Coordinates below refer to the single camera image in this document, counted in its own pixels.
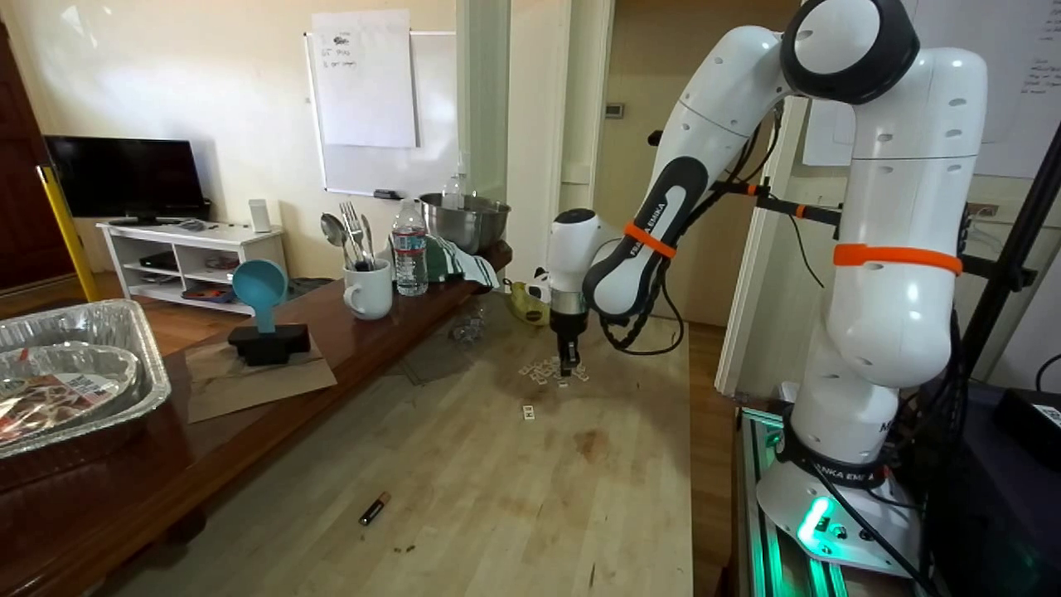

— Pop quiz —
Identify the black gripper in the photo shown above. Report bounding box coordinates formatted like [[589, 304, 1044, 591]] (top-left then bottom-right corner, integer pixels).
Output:
[[550, 311, 588, 379]]

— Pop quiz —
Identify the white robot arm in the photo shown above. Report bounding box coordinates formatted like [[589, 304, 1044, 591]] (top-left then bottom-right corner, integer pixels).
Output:
[[548, 0, 987, 466]]

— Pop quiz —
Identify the pile of white letter tiles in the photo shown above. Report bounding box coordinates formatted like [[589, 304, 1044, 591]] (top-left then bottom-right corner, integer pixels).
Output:
[[519, 356, 588, 387]]

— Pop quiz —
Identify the yellow green sponge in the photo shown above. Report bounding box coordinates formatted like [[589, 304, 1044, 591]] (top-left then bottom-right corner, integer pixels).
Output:
[[507, 283, 550, 329]]

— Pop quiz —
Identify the white green cloth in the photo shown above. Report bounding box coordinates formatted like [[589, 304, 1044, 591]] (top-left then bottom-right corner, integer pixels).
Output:
[[427, 236, 500, 291]]

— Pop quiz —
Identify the metal pot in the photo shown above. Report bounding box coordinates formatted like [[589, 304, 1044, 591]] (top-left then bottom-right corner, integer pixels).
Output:
[[421, 193, 507, 251]]

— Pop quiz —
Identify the clear water bottle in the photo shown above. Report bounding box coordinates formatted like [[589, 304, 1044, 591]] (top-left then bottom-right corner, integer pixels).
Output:
[[392, 200, 427, 295]]

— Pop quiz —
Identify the white mug with utensils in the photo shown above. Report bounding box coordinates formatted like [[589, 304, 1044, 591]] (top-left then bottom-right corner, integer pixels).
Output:
[[318, 203, 394, 320]]

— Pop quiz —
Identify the black marker pen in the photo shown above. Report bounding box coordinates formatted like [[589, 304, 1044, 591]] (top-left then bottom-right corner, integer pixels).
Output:
[[357, 493, 392, 528]]

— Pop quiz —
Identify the white flip chart board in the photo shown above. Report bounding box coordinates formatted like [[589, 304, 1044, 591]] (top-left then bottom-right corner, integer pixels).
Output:
[[305, 10, 458, 196]]

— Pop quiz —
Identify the brown cardboard sheet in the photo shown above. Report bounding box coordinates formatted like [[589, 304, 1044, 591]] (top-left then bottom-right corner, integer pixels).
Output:
[[186, 340, 336, 422]]

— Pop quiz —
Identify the white tv shelf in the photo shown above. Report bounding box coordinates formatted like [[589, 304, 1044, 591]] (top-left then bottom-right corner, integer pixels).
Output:
[[100, 223, 286, 315]]

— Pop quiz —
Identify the black television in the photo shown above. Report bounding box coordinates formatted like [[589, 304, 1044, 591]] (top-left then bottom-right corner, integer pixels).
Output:
[[45, 136, 208, 223]]

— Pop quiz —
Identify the aluminium foil tray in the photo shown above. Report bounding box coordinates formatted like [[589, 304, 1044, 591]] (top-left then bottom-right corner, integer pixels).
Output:
[[0, 299, 171, 461]]

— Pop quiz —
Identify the dark wooden side table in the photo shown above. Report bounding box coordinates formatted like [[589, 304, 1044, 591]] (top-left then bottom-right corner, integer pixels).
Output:
[[0, 283, 481, 597]]

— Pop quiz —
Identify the yellow stick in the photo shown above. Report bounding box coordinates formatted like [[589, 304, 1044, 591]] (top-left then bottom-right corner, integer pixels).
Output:
[[36, 164, 100, 301]]

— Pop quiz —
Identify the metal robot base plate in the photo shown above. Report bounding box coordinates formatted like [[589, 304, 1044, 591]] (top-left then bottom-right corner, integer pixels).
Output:
[[757, 461, 922, 577]]

